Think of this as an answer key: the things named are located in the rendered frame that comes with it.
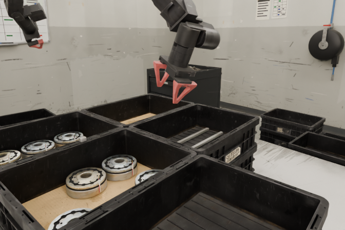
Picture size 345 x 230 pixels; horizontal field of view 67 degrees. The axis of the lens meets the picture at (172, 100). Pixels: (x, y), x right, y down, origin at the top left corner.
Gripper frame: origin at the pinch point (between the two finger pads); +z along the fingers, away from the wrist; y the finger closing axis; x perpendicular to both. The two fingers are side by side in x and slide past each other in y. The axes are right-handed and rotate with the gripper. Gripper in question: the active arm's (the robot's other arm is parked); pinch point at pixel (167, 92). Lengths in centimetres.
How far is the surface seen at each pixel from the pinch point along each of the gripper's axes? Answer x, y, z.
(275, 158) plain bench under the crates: -61, -10, 25
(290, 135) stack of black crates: -143, 25, 46
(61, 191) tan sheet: 26.3, -5.2, 28.0
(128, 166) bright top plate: 9.4, -6.3, 21.3
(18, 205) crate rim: 37.6, -18.0, 14.7
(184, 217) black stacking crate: 6.0, -28.7, 16.3
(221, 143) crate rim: -13.5, -15.0, 8.3
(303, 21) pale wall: -284, 147, -29
